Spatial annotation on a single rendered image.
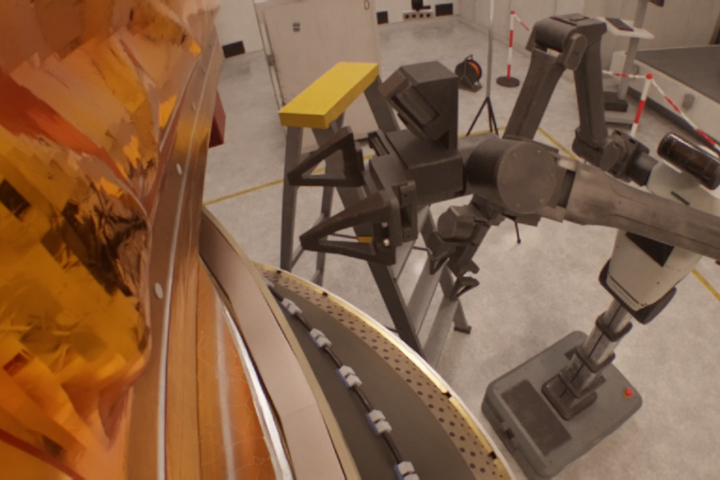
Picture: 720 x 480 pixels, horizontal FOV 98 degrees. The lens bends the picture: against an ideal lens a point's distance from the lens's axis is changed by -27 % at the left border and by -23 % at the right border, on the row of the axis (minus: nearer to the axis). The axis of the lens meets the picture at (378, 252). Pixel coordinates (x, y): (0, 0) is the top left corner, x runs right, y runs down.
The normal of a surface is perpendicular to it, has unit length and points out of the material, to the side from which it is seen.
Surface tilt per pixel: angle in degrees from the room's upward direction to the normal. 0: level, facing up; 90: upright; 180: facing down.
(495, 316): 0
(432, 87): 90
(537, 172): 64
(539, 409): 0
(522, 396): 0
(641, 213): 57
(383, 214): 90
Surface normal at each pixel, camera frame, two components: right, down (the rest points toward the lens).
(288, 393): -0.09, -0.69
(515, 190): 0.21, 0.31
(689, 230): -0.22, 0.22
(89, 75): 0.82, -0.54
